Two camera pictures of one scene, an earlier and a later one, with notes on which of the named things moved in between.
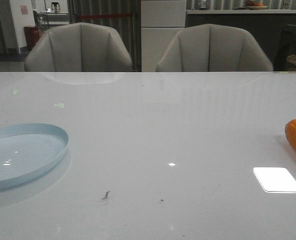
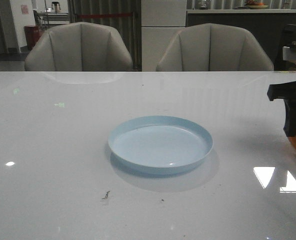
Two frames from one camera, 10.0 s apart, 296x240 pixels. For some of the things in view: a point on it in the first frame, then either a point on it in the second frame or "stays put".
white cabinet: (161, 20) stays put
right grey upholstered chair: (213, 47) stays put
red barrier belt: (107, 16) stays put
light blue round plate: (18, 152) → (160, 144)
